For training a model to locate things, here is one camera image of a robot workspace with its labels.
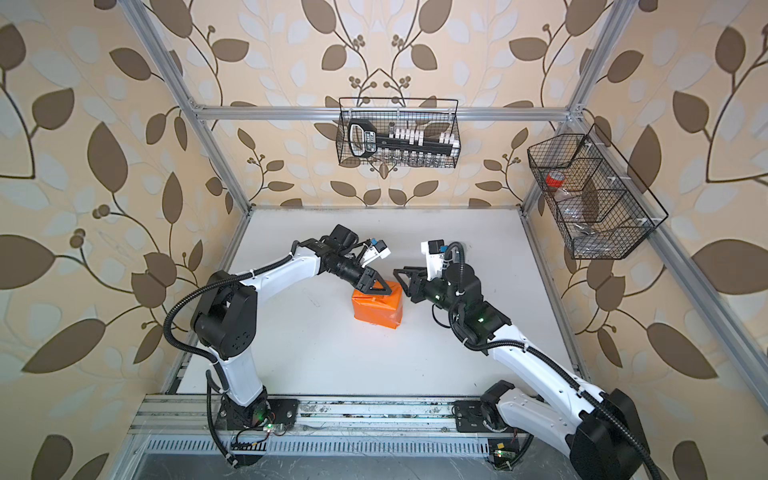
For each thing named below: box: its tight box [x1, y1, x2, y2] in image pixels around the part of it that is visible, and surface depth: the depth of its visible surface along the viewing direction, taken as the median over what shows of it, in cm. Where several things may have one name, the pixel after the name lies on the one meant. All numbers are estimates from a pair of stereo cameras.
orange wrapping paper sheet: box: [352, 280, 403, 330], surface depth 82 cm
